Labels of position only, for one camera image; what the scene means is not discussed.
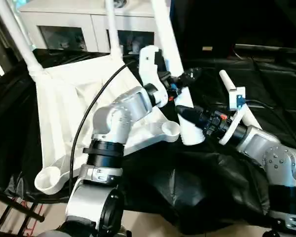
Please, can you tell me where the white plastic table leg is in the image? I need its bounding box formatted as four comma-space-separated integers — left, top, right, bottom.
218, 69, 264, 131
150, 0, 206, 147
0, 0, 44, 78
104, 0, 124, 63

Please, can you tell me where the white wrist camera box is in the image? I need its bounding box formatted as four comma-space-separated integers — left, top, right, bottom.
218, 86, 248, 147
138, 45, 169, 110

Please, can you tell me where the red cord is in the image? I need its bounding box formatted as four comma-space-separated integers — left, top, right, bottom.
14, 197, 44, 235

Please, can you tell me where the black mat cloth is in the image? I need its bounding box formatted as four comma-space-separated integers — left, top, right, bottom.
0, 48, 296, 235

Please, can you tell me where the white plastic table top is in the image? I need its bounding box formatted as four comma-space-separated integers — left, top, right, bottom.
34, 52, 181, 196

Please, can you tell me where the grey curtain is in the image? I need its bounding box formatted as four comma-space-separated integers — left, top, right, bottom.
0, 0, 23, 76

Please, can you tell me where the grey metal bar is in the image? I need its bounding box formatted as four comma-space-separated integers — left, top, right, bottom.
235, 43, 296, 54

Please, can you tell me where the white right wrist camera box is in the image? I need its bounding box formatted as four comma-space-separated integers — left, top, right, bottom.
218, 86, 248, 147

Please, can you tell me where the black folding table frame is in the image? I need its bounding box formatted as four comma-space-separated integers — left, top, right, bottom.
0, 194, 45, 237

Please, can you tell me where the white glass-door cabinet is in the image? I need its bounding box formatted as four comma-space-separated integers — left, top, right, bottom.
18, 0, 174, 55

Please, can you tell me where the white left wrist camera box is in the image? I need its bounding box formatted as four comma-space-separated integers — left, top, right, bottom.
138, 45, 169, 110

